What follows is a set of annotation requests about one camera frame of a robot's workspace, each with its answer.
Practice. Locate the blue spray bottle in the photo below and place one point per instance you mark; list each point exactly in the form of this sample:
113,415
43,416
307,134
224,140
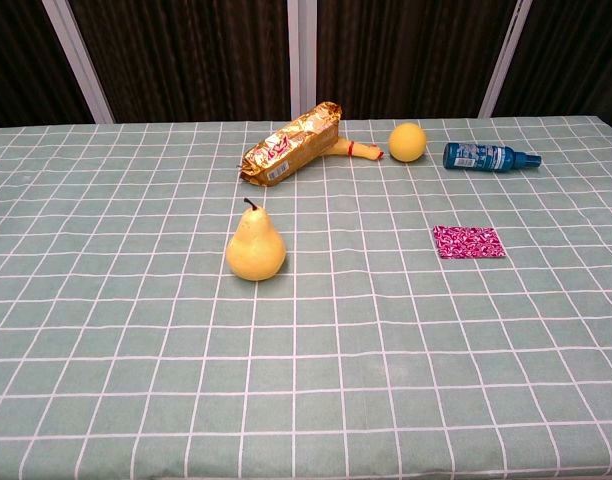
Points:
478,156

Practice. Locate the yellow ball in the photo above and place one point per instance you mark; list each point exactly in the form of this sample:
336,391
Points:
407,142

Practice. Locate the white frame post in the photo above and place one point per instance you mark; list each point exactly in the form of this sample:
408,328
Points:
78,60
302,55
506,55

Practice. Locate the pink patterned packet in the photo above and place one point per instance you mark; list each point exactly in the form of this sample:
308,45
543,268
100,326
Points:
468,242

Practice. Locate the gold foil biscuit package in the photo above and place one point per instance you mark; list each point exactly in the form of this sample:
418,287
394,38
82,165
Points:
291,145

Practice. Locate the yellow pear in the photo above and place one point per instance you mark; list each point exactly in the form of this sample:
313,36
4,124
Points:
256,250

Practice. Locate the dark brown screen panel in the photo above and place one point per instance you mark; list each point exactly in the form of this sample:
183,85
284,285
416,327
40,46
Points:
186,55
21,60
406,55
576,55

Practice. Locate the green checked tablecloth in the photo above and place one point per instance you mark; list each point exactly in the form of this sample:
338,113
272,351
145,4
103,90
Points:
136,350

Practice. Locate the yellow toy with red band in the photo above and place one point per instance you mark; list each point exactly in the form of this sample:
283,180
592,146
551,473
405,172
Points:
363,151

